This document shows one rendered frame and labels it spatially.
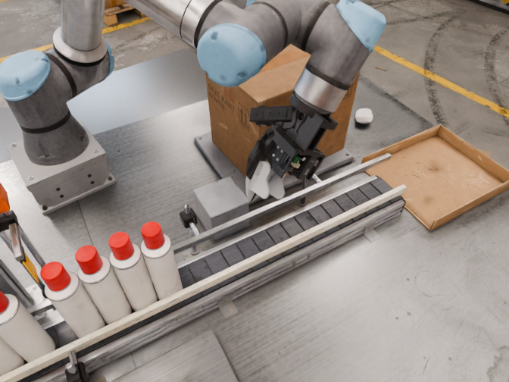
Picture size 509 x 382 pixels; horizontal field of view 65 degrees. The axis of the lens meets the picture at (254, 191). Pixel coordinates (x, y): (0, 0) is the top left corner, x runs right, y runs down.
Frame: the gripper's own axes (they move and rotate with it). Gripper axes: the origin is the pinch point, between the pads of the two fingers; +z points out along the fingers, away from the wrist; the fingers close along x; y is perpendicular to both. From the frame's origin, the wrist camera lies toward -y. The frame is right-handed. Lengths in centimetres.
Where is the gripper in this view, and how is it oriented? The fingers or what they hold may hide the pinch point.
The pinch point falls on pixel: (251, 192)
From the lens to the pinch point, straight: 72.9
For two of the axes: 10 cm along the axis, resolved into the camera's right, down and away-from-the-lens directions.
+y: 4.9, 6.3, -6.0
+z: -4.3, 7.7, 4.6
